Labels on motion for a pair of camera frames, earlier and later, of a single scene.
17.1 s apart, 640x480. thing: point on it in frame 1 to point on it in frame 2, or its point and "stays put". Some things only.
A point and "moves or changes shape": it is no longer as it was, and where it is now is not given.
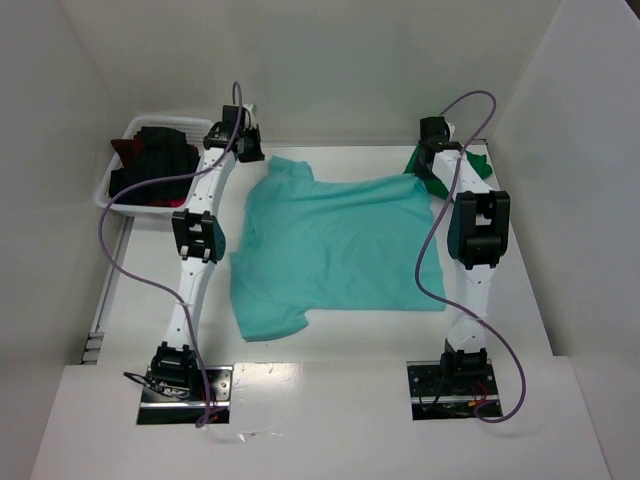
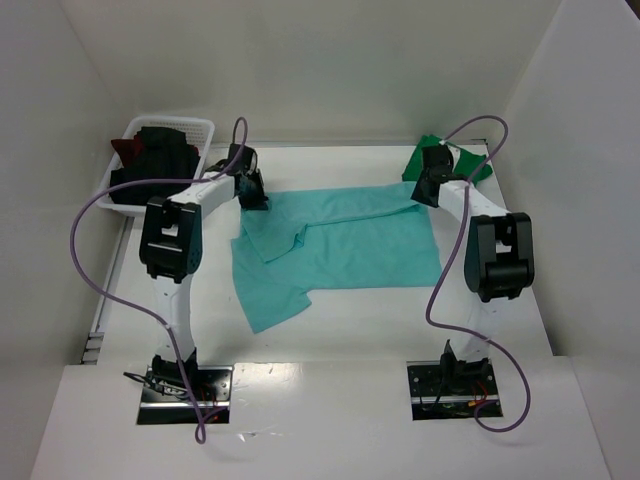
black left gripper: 251,145 to 253,195
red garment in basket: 127,149 stays put
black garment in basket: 159,152 stays put
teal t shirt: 316,245 moves or changes shape
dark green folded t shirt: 479,164 stays put
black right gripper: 425,163 to 422,189
